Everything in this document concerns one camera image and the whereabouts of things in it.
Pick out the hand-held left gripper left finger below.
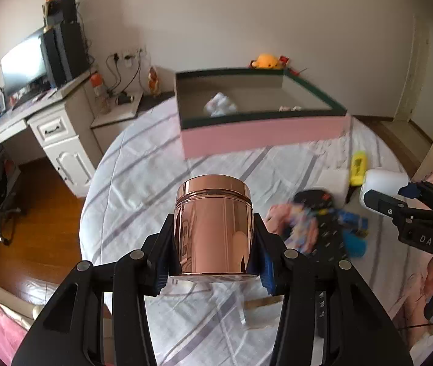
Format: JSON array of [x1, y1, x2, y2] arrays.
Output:
[[11, 213, 181, 366]]

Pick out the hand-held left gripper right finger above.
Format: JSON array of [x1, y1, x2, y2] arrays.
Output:
[[245, 213, 415, 366]]

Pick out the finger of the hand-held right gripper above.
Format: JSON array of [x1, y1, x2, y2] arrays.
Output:
[[399, 181, 433, 214], [365, 188, 433, 230]]

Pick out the yellow highlighter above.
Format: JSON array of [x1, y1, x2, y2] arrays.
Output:
[[349, 152, 368, 187]]

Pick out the pink building block figure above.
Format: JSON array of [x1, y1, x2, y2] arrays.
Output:
[[266, 203, 318, 254]]

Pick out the square white charger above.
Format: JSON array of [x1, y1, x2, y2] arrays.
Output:
[[317, 170, 349, 198]]

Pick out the rose gold metal jar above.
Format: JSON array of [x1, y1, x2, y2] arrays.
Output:
[[174, 174, 255, 285]]

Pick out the black remote control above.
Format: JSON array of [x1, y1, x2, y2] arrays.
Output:
[[292, 188, 350, 338]]

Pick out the pink box with green rim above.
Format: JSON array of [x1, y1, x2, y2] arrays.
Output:
[[174, 66, 352, 159]]

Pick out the blue plastic toy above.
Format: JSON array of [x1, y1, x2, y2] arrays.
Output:
[[336, 210, 370, 255]]

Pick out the white striped quilt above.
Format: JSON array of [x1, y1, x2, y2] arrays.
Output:
[[80, 97, 431, 366]]

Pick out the white nightstand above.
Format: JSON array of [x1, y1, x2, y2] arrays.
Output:
[[90, 91, 144, 170]]

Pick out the white desk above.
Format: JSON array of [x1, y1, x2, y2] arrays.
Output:
[[0, 72, 104, 199]]

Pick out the white figurine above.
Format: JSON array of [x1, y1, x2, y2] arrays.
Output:
[[203, 92, 238, 117]]

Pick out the orange cap bottle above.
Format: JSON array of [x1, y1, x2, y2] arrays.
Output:
[[90, 72, 112, 115]]

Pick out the orange snack bag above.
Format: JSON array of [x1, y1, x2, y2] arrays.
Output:
[[147, 65, 163, 98]]

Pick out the yellow octopus plush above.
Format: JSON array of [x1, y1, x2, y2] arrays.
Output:
[[251, 53, 283, 70]]

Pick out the stack of papers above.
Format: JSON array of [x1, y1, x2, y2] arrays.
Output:
[[12, 88, 59, 109]]

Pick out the black computer tower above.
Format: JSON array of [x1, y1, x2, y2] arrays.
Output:
[[41, 21, 89, 88]]

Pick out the black computer monitor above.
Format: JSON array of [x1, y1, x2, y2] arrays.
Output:
[[1, 30, 49, 100]]

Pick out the black speaker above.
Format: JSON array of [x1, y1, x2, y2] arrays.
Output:
[[43, 0, 80, 27]]

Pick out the black cables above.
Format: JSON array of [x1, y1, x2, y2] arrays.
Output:
[[105, 54, 143, 97]]

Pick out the white wall outlet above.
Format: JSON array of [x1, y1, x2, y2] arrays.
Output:
[[111, 47, 147, 69]]

